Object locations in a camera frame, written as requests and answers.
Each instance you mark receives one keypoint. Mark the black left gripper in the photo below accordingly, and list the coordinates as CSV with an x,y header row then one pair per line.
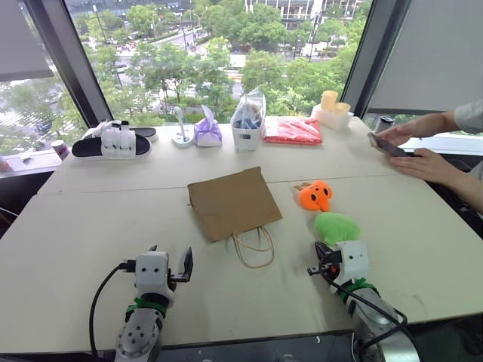
x,y
177,277

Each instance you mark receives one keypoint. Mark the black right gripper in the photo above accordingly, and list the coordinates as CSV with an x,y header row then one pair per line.
x,y
332,264

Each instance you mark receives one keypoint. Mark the dark smartphone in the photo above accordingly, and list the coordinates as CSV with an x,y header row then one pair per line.
x,y
392,149

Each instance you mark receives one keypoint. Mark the person's right forearm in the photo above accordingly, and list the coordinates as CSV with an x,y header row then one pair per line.
x,y
435,122

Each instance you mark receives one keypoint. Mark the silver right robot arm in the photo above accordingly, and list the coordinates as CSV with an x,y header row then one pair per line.
x,y
377,324

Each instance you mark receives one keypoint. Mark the person's left forearm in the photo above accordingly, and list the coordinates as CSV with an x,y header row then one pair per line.
x,y
466,188

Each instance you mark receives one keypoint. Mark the brown paper bag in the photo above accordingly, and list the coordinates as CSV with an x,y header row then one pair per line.
x,y
234,205

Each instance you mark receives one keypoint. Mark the red plastic packet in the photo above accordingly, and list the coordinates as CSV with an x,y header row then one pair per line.
x,y
293,131

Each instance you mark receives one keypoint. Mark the purple tissue pack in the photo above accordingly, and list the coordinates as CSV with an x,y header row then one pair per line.
x,y
207,132

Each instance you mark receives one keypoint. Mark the clear plastic bag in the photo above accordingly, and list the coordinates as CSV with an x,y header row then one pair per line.
x,y
249,111

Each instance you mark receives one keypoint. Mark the person's left hand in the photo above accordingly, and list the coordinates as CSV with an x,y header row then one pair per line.
x,y
426,166

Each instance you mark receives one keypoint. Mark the person's right hand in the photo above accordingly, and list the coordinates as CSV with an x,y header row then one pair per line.
x,y
400,132

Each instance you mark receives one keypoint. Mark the green plush toy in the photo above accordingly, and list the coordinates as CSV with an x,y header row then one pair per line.
x,y
337,228

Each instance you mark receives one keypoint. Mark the orange plush toy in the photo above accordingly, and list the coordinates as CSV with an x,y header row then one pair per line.
x,y
315,196

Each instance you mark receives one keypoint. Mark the white desk stand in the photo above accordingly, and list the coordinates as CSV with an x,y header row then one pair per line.
x,y
182,137

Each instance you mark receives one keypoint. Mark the black and white slipper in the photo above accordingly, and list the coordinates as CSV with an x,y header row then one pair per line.
x,y
145,132
113,147

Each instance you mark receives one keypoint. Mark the white cup holder tray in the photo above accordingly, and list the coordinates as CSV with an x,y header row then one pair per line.
x,y
332,117

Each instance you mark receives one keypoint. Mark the white storage basket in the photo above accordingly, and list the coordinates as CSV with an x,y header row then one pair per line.
x,y
247,137

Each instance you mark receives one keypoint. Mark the dark bottle with white cap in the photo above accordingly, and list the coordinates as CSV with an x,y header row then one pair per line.
x,y
386,123

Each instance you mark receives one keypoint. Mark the pale yellow cup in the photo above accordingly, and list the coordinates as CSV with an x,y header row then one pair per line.
x,y
328,100
342,109

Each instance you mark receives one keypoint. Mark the small pink labelled jar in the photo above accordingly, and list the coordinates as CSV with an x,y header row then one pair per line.
x,y
60,149

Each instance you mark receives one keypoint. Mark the grey shirt sleeve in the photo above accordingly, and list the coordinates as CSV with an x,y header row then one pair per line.
x,y
471,117

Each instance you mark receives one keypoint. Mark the grey roller blind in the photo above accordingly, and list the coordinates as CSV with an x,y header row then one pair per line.
x,y
430,56
20,41

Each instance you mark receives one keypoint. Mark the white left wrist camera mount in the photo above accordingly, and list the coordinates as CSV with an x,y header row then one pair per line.
x,y
151,271

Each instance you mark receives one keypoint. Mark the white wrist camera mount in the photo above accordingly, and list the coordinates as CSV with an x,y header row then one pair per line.
x,y
151,271
352,260

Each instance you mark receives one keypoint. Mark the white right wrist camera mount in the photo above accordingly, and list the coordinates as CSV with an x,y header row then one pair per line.
x,y
352,260

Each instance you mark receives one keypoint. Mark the black window frame post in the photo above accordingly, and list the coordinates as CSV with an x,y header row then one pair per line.
x,y
68,56
371,56

